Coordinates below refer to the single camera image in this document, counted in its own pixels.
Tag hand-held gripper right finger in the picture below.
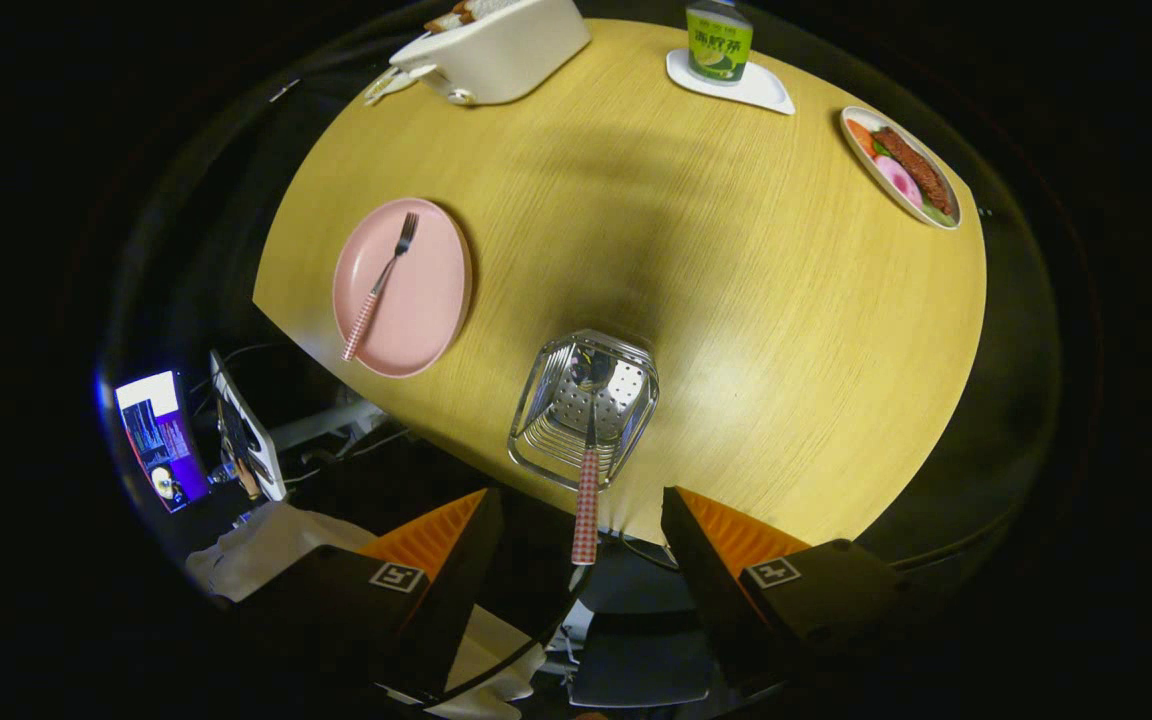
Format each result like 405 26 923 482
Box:
661 486 922 696

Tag white metal bar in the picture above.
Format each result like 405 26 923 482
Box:
269 398 389 453

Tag green label drink bottle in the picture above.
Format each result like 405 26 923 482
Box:
686 0 755 86

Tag person's white shirt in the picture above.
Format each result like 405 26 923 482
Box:
184 499 549 720

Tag checked handle spoon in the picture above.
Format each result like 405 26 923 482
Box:
570 348 619 567

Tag metal drain basket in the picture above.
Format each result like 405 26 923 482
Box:
506 329 661 493

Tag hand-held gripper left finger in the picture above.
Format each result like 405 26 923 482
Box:
236 488 507 706

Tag lit computer monitor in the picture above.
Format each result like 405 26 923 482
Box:
113 369 213 514

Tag white toaster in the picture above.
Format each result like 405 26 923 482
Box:
389 0 593 107

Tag toast slices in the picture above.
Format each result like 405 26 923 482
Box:
423 0 485 34

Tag white coaster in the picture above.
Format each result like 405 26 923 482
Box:
665 48 797 117

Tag checked handle fork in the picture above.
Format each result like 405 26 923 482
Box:
340 211 421 364

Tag pink plate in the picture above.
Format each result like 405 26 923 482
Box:
332 197 474 380

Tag dark grey chair seat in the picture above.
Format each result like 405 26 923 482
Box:
566 570 719 710

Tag white plate of food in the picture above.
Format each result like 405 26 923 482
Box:
839 105 964 232

